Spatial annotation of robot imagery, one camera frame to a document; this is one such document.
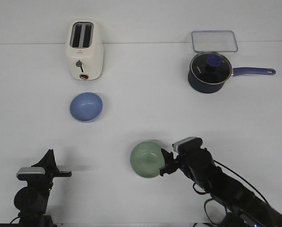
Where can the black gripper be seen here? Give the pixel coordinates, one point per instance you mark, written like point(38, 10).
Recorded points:
point(172, 164)
point(51, 171)

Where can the green plastic bowl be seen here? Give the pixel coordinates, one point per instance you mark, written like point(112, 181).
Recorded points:
point(146, 159)

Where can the blue plastic bowl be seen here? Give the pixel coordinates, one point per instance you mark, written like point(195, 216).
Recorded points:
point(86, 107)

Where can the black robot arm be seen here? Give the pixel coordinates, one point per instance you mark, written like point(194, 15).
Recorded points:
point(32, 200)
point(245, 209)

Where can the dark blue saucepan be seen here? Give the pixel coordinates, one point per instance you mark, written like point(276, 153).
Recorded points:
point(209, 89)

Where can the glass saucepan lid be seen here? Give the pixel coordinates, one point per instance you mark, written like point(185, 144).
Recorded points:
point(211, 68)

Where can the cream white toaster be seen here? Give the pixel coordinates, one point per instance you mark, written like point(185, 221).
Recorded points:
point(84, 50)

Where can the clear rectangular container lid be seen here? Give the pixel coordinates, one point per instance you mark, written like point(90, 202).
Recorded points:
point(214, 41)

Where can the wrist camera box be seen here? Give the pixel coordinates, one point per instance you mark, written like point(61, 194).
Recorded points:
point(187, 144)
point(27, 173)

